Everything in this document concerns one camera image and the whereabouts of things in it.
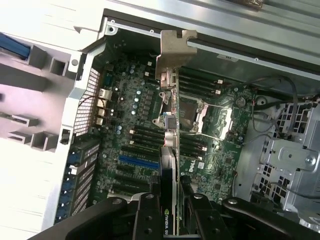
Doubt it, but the blue expansion slot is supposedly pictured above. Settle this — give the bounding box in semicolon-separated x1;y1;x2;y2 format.
119;155;161;171

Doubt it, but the silver CPU socket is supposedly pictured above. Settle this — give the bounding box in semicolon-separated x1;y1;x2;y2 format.
198;103;235;140

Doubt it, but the grey metal disk bay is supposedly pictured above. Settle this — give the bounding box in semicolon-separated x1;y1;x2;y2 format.
237;99;320;221

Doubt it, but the green motherboard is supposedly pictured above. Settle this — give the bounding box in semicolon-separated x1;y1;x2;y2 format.
87;42;258;208

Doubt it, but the grey plastic parts rack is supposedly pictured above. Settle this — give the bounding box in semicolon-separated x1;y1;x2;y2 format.
0;43;73;154

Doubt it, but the open Dell PC case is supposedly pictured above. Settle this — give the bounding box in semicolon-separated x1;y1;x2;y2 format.
47;7;320;240

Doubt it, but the hard disk with blue carrier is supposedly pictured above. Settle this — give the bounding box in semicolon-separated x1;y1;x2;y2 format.
0;33;30;60

